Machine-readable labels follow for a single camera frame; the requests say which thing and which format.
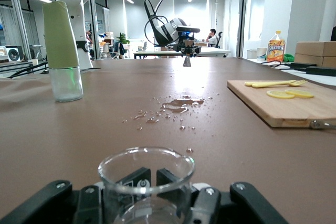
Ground spilled liquid drops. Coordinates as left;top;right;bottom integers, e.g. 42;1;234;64
122;86;221;154

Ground steel jigger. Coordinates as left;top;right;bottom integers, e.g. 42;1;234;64
182;39;195;68

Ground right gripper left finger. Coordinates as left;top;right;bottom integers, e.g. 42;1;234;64
0;180;106;224

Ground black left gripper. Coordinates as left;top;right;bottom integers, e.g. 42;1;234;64
175;31;202;55

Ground lemon slice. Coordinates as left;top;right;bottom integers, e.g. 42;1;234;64
285;89;315;99
266;90;296;100

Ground green potted plant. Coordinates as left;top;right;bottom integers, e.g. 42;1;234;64
115;32;131;45

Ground brown cardboard box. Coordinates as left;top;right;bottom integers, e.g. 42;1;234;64
295;40;336;57
293;53;336;69

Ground brown table cover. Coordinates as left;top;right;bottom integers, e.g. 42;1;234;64
0;57;336;224

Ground wooden cutting board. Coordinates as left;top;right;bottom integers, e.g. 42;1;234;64
227;79;336;130

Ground green sleeved glass bottle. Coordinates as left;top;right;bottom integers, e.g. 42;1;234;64
41;1;84;103

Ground yellow plastic knife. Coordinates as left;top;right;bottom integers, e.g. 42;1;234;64
244;79;297;87

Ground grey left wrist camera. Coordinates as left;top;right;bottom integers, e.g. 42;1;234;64
175;25;201;34

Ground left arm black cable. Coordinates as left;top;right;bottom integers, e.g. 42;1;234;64
143;0;174;49

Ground small clear glass beaker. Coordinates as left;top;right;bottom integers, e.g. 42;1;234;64
98;146;195;224

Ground seated person white shirt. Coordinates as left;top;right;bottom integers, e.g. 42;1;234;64
206;28;219;49

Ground orange snack bag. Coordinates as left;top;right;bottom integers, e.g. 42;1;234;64
266;30;286;63

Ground yellow plastic fork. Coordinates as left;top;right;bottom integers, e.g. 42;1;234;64
251;79;309;89

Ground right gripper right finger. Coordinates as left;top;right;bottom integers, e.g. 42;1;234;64
188;183;289;224

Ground black power adapter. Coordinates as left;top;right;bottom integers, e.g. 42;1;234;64
288;62;336;77

